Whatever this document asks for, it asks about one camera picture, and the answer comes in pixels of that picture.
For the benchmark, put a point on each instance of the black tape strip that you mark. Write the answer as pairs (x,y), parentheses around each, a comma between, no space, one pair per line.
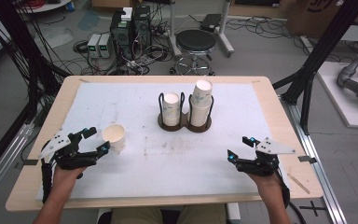
(307,159)

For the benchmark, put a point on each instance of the white round table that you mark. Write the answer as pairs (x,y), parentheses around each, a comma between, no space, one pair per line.
(48,6)

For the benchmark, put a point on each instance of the black chair seat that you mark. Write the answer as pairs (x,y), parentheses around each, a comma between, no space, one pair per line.
(171,217)

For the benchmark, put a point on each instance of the person's left leg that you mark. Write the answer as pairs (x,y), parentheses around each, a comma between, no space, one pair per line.
(136,216)

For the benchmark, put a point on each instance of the black round stool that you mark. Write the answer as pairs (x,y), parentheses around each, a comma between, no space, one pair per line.
(195,42)

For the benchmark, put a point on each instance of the person's leg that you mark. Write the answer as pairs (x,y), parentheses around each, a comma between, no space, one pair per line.
(136,216)
(203,214)

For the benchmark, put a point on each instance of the white printed paper cup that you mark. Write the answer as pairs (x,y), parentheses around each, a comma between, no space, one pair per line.
(171,121)
(202,90)
(171,104)
(199,116)
(116,141)

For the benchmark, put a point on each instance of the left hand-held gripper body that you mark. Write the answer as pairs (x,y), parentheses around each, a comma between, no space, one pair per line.
(65,158)

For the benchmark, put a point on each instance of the blue tape roll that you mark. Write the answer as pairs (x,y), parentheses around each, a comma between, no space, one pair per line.
(70,6)

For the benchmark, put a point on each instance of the white felt mat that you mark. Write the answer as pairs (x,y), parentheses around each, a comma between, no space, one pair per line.
(155,161)

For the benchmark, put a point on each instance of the person's right hand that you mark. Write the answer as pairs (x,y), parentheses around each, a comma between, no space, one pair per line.
(268,188)

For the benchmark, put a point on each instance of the grey power supply unit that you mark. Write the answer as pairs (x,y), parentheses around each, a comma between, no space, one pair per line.
(93,46)
(105,46)

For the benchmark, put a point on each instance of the flat black device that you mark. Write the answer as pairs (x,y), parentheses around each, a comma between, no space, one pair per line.
(210,22)

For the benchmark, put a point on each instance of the black metal frame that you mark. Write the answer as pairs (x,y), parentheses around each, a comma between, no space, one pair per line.
(320,49)
(28,62)

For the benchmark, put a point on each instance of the person's right leg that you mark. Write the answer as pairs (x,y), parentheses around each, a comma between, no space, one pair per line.
(203,214)

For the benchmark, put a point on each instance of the thin wooden stick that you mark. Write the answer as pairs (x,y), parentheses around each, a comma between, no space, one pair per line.
(299,183)

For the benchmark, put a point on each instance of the white metal stand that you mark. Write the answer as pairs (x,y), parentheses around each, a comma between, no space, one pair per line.
(227,43)

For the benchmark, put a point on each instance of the black computer tower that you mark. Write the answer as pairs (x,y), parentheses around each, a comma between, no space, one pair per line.
(142,29)
(121,37)

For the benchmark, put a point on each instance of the dark brown double cup holder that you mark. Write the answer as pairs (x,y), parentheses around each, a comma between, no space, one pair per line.
(185,123)

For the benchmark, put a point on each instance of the person's left hand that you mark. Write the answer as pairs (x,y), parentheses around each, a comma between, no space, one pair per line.
(64,182)

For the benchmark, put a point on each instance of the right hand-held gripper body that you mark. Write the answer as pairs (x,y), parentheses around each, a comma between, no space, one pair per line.
(264,165)

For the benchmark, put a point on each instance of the white table leg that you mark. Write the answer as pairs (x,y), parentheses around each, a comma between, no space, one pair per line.
(233,213)

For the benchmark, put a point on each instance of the aluminium rail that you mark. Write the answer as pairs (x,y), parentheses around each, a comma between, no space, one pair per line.
(320,180)
(3,161)

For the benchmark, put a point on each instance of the cardboard box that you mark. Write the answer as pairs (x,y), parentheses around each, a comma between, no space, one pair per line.
(320,15)

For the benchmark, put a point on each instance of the small white box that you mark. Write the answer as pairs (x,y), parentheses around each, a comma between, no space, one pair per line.
(126,14)

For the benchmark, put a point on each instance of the white platform board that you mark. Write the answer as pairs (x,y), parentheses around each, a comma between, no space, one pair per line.
(345,105)

